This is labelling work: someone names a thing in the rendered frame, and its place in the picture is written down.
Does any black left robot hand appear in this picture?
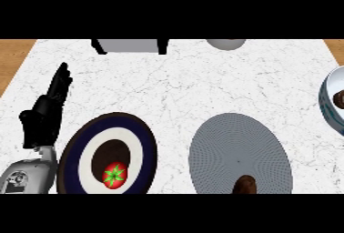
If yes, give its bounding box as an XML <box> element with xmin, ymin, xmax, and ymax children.
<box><xmin>17</xmin><ymin>62</ymin><xmax>73</xmax><ymax>150</ymax></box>

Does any navy and white round placemat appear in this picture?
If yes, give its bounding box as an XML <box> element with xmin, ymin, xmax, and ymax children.
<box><xmin>54</xmin><ymin>111</ymin><xmax>159</xmax><ymax>195</ymax></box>

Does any grey round placemat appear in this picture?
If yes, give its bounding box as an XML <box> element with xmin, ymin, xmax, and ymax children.
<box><xmin>187</xmin><ymin>112</ymin><xmax>293</xmax><ymax>195</ymax></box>

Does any brown cupcake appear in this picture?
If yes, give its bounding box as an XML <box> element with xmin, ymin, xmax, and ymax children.
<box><xmin>231</xmin><ymin>174</ymin><xmax>258</xmax><ymax>195</ymax></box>

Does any white and teal bowl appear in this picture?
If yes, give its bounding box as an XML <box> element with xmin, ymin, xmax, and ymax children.
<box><xmin>317</xmin><ymin>66</ymin><xmax>344</xmax><ymax>137</ymax></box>

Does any brown item in bowl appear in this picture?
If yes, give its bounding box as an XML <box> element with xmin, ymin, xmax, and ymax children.
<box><xmin>332</xmin><ymin>89</ymin><xmax>344</xmax><ymax>110</ymax></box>

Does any red tomato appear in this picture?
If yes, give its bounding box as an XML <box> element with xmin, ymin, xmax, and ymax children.
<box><xmin>101</xmin><ymin>161</ymin><xmax>128</xmax><ymax>190</ymax></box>

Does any grey and black appliance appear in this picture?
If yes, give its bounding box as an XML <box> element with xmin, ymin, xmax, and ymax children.
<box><xmin>90</xmin><ymin>39</ymin><xmax>171</xmax><ymax>56</ymax></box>

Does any grey round container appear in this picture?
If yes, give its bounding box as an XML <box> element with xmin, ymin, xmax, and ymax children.
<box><xmin>205</xmin><ymin>39</ymin><xmax>246</xmax><ymax>51</ymax></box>

